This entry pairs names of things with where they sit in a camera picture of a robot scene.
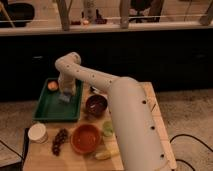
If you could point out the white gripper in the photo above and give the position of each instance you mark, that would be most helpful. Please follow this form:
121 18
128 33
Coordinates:
67 84

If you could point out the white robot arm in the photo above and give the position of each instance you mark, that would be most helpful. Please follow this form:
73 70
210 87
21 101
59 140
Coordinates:
136 132

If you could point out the green plastic tray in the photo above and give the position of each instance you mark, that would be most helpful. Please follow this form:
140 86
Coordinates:
51 109

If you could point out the orange fruit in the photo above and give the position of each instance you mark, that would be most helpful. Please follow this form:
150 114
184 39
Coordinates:
53 86

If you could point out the dark purple bowl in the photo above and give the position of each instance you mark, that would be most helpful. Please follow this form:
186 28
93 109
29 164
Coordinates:
96 105

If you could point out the bunch of dark grapes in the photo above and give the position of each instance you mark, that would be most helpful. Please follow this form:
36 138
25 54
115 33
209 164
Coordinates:
59 139

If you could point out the orange bowl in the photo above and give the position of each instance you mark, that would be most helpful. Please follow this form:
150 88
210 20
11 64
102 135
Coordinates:
85 138

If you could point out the green plastic cup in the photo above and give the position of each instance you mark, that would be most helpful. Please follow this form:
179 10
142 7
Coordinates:
107 129

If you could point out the yellow corn cob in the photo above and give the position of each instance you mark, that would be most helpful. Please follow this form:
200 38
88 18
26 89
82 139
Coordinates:
105 154

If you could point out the black office chair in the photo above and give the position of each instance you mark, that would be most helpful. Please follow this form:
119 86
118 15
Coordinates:
20 13

